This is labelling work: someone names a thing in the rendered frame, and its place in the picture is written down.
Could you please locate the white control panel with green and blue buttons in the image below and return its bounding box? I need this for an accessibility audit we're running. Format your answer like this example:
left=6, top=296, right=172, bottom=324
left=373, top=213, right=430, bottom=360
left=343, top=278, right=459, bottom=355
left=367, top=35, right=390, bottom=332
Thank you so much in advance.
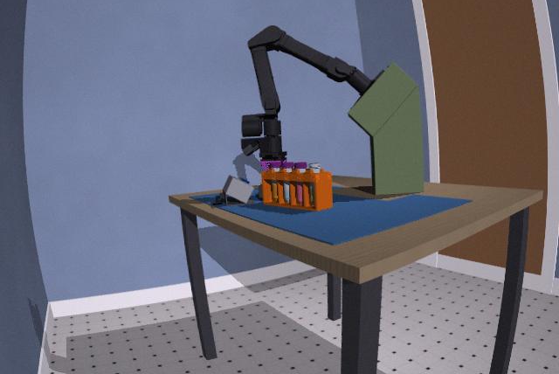
left=213, top=175, right=255, bottom=206

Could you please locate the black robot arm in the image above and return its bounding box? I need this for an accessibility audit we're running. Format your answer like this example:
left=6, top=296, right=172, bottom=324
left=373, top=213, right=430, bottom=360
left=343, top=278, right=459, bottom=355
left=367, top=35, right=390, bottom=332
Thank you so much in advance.
left=241, top=25, right=384, bottom=156

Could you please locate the blue flat mat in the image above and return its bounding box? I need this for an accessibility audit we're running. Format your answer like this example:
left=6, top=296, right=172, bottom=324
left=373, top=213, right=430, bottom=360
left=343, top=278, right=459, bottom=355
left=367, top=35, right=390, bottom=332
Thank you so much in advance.
left=190, top=188, right=472, bottom=246

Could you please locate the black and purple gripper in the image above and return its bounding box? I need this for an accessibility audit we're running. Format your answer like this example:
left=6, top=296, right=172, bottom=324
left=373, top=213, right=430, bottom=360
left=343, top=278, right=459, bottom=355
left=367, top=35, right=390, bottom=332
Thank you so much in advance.
left=259, top=135, right=287, bottom=171

